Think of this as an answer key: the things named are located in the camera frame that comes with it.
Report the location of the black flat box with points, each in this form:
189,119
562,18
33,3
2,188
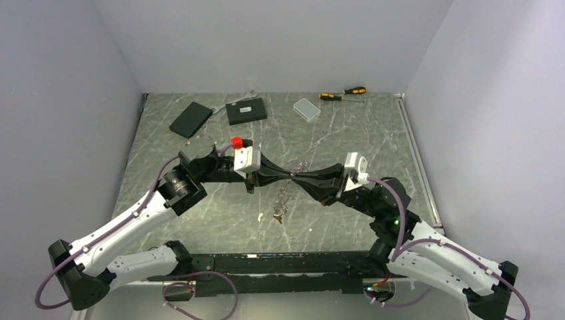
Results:
246,111

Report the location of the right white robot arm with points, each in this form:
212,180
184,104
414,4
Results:
408,246

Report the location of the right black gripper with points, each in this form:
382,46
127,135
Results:
326,184

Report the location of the silver wrench right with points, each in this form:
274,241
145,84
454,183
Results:
329,129

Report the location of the large metal keyring with rings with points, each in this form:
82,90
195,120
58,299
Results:
287,192

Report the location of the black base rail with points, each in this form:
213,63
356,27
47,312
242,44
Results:
348,272

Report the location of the yellow black screwdriver lower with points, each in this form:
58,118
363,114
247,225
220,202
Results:
332,97

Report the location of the yellow black screwdriver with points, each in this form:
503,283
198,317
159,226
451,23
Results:
332,97
355,91

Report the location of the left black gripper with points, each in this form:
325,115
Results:
268,172

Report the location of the silver wrench back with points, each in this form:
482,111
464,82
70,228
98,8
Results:
249,95

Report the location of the silver wrench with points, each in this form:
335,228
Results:
329,129
249,95

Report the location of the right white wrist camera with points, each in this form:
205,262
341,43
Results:
355,173

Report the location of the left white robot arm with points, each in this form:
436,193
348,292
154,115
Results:
92,266

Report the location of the clear plastic box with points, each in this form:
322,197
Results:
307,110

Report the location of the black flat pad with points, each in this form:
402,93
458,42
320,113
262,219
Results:
191,120

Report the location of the yellow black screwdriver upper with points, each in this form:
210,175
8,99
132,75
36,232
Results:
355,91

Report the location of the aluminium frame rail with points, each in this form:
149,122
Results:
446,187

